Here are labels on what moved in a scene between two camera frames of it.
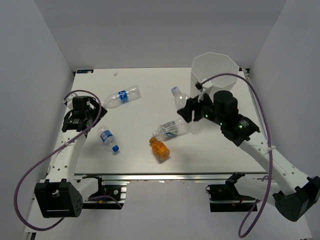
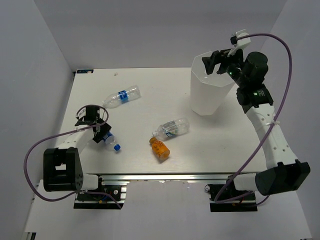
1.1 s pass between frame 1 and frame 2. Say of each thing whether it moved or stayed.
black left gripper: moved
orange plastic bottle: stayed
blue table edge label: stayed
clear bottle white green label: stayed
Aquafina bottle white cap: stayed
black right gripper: moved
